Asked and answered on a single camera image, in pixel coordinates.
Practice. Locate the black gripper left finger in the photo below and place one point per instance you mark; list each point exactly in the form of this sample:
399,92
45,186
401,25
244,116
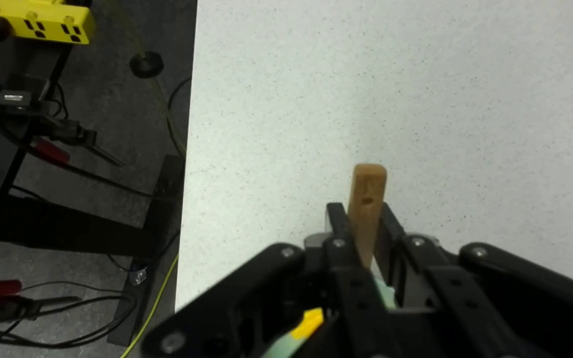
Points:
246,313

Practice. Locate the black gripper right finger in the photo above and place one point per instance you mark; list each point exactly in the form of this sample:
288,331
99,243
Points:
487,301

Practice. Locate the wooden ladle yellow head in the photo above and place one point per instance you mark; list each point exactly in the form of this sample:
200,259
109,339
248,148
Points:
366,208

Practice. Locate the black perforated side table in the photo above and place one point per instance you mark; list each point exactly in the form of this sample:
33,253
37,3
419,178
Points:
47,226

